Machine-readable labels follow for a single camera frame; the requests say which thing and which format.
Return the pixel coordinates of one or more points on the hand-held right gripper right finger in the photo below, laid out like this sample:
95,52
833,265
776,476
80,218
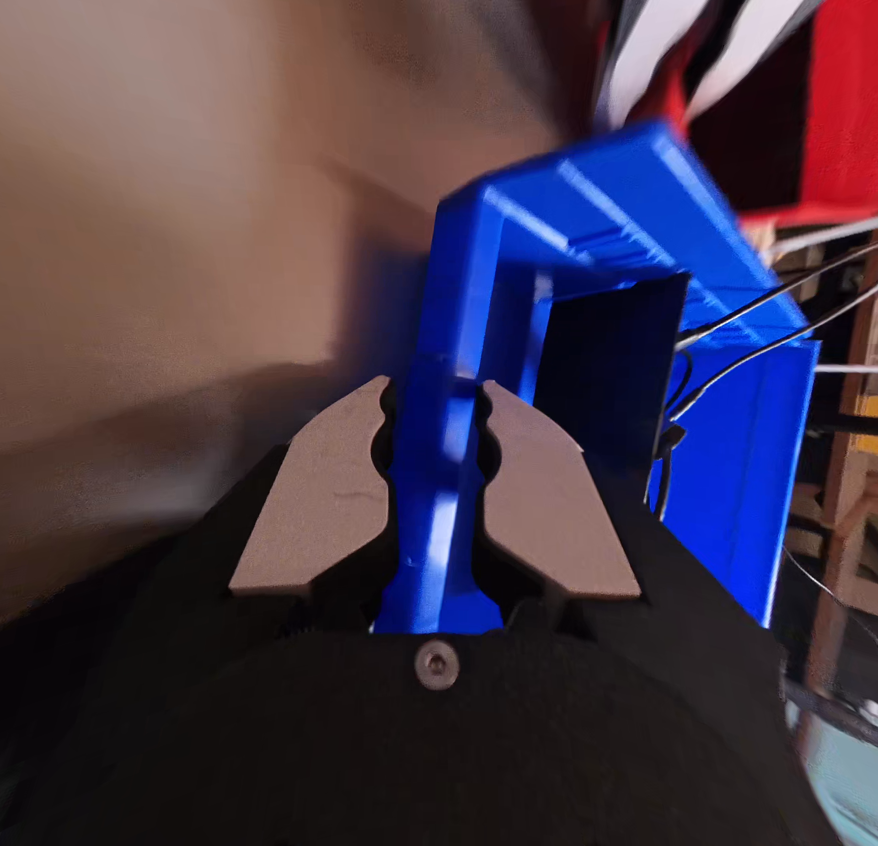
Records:
555,517

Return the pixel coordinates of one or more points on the black bin divider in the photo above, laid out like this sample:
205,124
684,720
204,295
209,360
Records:
603,379

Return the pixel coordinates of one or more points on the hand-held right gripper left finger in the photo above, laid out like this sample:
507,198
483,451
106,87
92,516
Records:
315,510

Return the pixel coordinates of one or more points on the blue plastic bin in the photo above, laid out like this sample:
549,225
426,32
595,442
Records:
741,462

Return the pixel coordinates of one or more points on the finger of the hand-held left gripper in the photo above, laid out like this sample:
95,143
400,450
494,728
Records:
761,23
658,36

